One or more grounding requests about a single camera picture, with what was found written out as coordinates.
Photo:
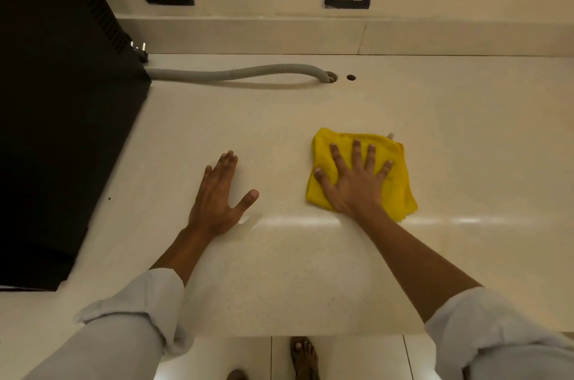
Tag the white shirt sleeve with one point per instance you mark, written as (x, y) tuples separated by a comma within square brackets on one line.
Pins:
[(121, 335), (506, 339)]

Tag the person's right forearm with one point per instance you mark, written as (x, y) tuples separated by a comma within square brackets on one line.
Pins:
[(412, 258)]

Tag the black electrical plug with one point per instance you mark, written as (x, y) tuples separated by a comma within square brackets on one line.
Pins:
[(140, 51)]

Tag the person's right thumb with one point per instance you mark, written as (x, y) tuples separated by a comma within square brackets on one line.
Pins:
[(323, 182)]

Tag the person's left little finger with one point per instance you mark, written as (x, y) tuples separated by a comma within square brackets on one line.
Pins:
[(208, 173)]

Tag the person's left forearm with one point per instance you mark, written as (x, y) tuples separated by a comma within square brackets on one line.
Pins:
[(186, 249)]

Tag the person's foot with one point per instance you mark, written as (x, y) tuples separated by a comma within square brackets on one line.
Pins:
[(305, 359), (236, 375)]

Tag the person's right little finger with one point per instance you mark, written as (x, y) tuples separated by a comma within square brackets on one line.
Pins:
[(384, 170)]

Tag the person's right middle finger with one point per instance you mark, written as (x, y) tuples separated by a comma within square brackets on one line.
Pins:
[(356, 156)]

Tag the person's left hand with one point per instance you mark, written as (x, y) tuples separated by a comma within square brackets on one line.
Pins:
[(215, 207)]

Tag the yellow cleaning cloth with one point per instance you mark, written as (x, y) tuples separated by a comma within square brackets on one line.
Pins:
[(399, 196)]

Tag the person's left foot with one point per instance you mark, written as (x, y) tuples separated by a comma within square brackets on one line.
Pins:
[(236, 375)]

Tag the large black appliance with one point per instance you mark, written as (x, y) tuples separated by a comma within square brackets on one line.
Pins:
[(54, 102)]

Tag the person's right hand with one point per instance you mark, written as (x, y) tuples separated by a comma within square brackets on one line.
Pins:
[(354, 191)]

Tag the person's left thumb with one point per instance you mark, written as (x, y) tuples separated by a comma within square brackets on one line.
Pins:
[(246, 200)]

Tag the person's right foot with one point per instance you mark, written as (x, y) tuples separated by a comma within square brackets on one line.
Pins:
[(305, 359)]

